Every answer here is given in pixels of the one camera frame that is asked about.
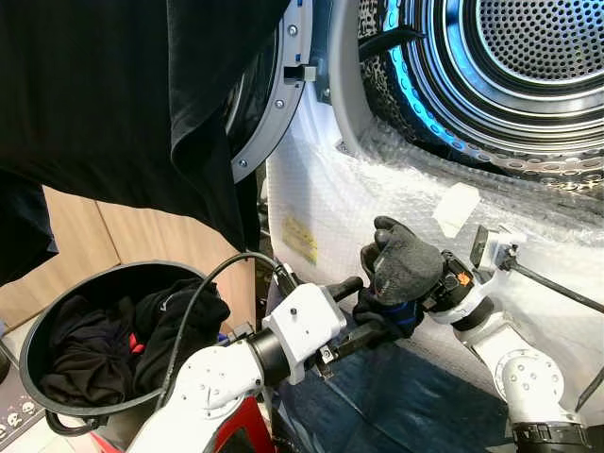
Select yellow warning label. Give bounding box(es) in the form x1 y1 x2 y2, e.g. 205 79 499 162
285 215 320 265

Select dark navy hanging cloth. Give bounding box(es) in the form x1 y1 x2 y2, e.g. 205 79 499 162
0 170 58 286

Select grey round washer door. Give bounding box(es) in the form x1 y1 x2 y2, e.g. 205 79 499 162
226 0 312 185

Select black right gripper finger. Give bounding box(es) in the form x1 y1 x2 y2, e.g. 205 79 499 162
355 289 424 343

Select blue denim jeans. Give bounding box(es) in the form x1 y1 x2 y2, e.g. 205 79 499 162
269 283 529 453

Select black drum paddle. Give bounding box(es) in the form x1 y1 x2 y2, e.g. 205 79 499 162
359 25 428 62

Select black crumpled garment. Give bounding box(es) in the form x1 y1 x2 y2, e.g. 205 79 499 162
132 277 230 397

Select black skull print mat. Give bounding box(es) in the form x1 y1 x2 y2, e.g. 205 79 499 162
0 373 43 452

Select dark purple crumpled garment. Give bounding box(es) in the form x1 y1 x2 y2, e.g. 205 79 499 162
40 293 143 407

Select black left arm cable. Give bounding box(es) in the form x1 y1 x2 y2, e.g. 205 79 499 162
156 250 301 411

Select black hanging garment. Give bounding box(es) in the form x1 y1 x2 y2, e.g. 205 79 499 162
0 0 289 254

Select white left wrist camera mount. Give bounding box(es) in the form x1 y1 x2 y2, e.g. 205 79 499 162
261 281 348 386

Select gloved right gripper finger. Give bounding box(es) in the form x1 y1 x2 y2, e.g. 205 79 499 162
362 215 445 308

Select clear bubble wrap sheet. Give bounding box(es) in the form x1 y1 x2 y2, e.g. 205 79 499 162
266 118 604 416

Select red plastic stool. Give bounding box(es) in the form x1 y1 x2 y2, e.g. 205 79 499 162
212 394 277 453

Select white tape piece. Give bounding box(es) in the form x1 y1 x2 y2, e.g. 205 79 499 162
434 182 482 237

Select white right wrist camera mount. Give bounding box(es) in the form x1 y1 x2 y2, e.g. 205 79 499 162
469 225 528 286

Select white front-load washing machine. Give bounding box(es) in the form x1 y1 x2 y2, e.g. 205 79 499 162
264 0 604 426

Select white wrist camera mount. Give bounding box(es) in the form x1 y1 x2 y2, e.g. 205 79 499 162
261 281 348 386
469 225 528 286

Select black door latch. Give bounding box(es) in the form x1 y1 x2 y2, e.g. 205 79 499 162
283 63 318 83

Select black round laundry basket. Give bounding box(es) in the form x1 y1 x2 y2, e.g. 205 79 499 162
19 261 237 440

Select perforated steel washer drum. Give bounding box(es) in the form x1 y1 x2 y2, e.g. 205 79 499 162
359 0 604 190

